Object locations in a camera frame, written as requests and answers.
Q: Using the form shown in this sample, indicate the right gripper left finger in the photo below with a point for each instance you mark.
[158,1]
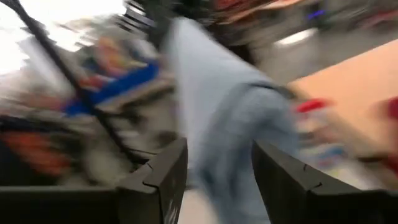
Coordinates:
[155,193]

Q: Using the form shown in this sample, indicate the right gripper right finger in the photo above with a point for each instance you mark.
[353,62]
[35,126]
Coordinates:
[295,193]

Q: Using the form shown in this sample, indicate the light blue jeans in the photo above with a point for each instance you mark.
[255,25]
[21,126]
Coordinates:
[224,109]

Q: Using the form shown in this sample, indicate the blue plastic bin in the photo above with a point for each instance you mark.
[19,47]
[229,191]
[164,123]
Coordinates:
[124,82]

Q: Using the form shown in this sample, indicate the large light wooden table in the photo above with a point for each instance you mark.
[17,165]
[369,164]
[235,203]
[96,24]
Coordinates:
[357,81]

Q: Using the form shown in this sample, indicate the red and pink flowers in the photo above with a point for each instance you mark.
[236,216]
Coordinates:
[115,56]

